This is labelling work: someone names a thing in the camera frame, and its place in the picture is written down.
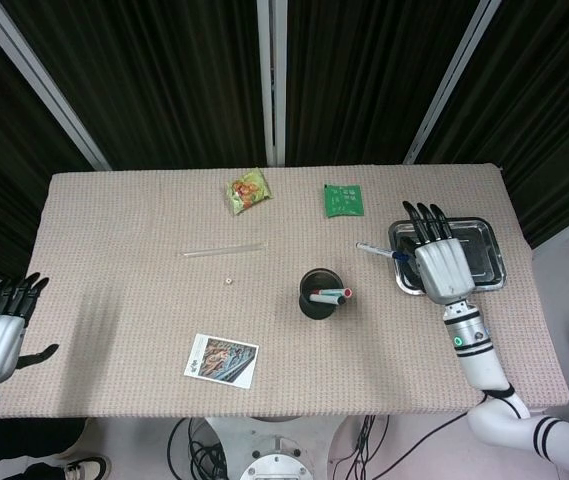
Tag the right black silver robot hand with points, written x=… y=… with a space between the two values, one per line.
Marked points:
x=444 y=270

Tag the blue capped marker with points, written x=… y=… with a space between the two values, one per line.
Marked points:
x=374 y=248

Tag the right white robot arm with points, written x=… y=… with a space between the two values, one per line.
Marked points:
x=479 y=355

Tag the black pen cup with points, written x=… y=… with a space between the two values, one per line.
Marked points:
x=316 y=310

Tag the rectangular metal tray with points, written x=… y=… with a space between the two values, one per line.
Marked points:
x=486 y=250

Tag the black trouser leg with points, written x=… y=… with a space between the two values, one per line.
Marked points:
x=29 y=440

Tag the green foil packet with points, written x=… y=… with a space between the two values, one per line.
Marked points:
x=344 y=201

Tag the black white sneaker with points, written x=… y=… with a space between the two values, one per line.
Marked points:
x=86 y=466

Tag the beige woven tablecloth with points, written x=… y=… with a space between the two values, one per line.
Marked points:
x=114 y=225

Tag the yellow green snack packet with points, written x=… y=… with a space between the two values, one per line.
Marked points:
x=248 y=192

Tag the printed photo card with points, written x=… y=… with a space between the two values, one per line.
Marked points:
x=221 y=361

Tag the white divider frame post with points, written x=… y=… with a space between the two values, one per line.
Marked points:
x=44 y=85
x=449 y=80
x=271 y=80

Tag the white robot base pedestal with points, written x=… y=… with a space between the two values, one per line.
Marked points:
x=276 y=450

